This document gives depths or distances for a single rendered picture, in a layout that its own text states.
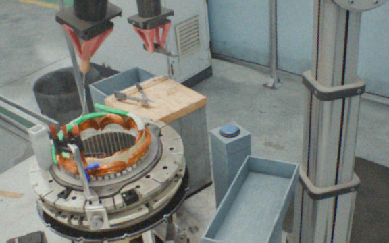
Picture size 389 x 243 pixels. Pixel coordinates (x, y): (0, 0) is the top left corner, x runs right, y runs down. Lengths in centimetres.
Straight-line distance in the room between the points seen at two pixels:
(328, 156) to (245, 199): 24
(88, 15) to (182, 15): 257
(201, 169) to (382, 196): 143
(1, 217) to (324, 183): 89
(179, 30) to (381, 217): 183
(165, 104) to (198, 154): 18
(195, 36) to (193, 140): 229
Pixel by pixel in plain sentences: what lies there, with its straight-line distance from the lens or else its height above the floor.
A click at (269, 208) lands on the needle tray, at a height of 103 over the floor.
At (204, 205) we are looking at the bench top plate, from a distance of 128.
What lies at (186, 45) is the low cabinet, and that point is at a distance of 340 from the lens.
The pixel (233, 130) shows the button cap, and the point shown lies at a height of 104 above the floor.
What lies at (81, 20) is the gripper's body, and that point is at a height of 140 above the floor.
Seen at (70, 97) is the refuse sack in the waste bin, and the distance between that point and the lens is 251.
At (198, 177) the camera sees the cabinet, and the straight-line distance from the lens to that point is 130.
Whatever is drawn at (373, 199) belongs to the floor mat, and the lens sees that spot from 252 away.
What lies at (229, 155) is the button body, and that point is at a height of 100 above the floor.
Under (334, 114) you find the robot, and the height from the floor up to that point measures 112.
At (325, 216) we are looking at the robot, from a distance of 116.
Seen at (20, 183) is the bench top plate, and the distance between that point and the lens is 152.
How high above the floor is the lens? 163
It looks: 31 degrees down
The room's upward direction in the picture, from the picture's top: 6 degrees counter-clockwise
